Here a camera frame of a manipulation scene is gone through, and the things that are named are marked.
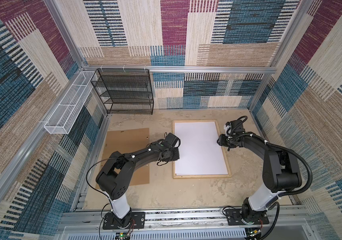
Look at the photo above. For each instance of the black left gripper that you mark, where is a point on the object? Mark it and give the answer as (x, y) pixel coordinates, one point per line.
(176, 155)

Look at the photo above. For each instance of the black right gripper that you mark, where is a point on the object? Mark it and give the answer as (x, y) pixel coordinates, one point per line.
(222, 142)

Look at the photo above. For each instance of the colour landscape photo underneath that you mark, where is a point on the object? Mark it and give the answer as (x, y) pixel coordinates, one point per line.
(200, 154)

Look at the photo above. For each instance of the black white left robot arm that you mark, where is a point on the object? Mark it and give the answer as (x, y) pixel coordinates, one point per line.
(116, 175)

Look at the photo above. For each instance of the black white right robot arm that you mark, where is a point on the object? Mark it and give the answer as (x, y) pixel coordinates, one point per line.
(284, 173)

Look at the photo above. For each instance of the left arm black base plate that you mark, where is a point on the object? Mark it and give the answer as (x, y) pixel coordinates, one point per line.
(134, 220)

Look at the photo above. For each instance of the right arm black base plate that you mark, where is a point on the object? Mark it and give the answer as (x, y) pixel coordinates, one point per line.
(234, 217)

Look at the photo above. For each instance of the black wire mesh shelf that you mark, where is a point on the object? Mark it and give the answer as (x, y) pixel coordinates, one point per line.
(124, 91)

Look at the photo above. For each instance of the white wire mesh basket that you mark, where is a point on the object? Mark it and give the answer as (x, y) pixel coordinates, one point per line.
(65, 114)

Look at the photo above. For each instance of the aluminium front rail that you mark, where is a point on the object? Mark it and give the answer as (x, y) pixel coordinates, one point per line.
(162, 224)

